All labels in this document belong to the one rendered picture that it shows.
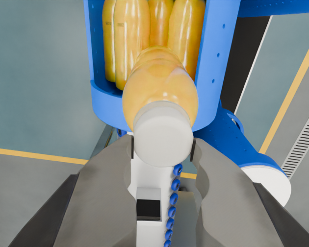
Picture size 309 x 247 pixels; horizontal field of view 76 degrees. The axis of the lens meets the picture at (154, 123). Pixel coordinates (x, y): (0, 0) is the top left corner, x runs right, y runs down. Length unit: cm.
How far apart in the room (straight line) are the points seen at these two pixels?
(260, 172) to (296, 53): 127
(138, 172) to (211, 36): 60
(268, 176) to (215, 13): 56
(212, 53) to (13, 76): 173
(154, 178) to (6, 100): 153
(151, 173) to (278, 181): 44
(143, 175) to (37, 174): 168
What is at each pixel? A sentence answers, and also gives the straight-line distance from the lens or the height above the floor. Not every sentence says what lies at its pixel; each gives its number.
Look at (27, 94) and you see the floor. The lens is 192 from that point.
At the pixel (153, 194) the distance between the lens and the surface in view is 83.
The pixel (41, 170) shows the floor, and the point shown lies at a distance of 231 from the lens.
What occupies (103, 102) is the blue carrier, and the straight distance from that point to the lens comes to 37.
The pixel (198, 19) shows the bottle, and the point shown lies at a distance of 40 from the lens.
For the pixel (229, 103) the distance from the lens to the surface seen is 158.
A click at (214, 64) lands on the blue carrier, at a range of 35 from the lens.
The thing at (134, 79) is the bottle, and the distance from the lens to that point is 17.
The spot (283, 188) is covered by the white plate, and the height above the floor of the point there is 104.
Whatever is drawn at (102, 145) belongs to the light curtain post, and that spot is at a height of 44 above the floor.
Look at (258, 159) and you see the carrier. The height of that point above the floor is 100.
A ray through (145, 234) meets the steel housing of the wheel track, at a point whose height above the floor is 93.
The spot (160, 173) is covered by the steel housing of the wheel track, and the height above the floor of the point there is 93.
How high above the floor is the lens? 154
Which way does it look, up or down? 63 degrees down
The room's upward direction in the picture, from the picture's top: 179 degrees counter-clockwise
